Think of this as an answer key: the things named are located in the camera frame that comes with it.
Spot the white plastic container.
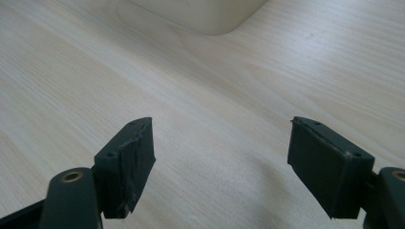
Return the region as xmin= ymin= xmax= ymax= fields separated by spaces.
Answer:
xmin=128 ymin=0 xmax=269 ymax=36

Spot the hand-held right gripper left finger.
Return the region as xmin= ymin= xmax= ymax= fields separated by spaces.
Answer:
xmin=93 ymin=116 xmax=157 ymax=219

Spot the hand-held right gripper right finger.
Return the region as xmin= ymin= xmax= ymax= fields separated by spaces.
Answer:
xmin=287 ymin=115 xmax=376 ymax=219

